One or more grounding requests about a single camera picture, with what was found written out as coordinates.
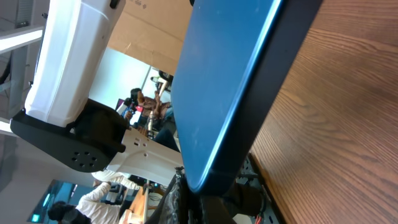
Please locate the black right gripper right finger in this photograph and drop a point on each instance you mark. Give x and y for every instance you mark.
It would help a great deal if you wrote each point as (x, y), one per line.
(214, 212)

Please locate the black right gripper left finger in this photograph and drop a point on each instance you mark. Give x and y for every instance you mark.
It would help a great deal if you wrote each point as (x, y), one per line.
(173, 207)

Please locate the blue smartphone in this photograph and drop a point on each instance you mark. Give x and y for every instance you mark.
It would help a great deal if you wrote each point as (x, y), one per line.
(235, 58)

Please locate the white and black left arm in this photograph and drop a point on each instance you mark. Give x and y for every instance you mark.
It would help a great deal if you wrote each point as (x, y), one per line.
(59, 117)

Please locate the person in background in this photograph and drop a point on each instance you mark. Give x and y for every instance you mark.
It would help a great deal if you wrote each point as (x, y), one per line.
(162, 113)
(90, 205)

